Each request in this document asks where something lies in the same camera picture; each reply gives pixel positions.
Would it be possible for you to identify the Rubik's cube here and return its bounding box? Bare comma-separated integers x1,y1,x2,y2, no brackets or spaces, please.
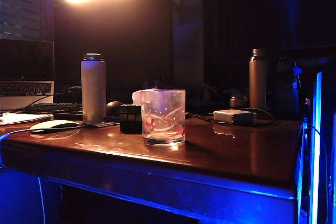
119,104,143,134

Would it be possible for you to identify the printed glass cup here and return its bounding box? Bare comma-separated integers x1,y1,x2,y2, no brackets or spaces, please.
141,89,186,146

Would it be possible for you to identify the small metal cup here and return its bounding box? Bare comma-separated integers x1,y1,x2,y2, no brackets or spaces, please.
229,95,249,108

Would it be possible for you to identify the purple box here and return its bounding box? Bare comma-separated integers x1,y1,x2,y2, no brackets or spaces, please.
132,90,144,105

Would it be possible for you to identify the black round mouse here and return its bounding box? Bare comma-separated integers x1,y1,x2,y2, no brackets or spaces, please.
106,101,124,117

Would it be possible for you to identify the white power adapter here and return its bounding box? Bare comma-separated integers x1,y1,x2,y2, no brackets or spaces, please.
213,109,255,126

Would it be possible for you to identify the flat card coaster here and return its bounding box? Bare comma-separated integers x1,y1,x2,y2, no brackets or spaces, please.
90,121,119,128

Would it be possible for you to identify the white tumbler bottle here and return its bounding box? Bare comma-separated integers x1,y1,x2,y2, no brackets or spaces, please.
80,53,107,125

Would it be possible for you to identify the brown thermos bottle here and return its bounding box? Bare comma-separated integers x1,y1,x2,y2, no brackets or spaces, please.
249,48,269,110

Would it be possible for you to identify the black keyboard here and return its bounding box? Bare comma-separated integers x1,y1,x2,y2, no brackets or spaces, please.
12,102,84,121

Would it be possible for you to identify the white computer mouse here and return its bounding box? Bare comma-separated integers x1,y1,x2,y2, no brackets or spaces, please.
29,120,80,132

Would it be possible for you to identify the white paper notebook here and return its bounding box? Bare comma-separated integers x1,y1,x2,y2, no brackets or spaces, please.
0,112,54,126

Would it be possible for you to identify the silver laptop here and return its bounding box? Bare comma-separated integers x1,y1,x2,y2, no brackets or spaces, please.
0,39,55,111

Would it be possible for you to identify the window blind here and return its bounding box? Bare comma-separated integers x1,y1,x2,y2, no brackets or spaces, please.
0,0,52,41

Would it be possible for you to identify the thin black keyboard cable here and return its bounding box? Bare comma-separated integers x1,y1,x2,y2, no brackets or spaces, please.
24,92,70,108

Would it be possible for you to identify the blue-lit metal frame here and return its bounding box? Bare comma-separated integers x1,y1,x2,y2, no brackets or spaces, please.
296,70,336,224

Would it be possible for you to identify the white mouse cable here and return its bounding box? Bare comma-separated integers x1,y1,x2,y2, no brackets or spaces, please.
0,128,34,168

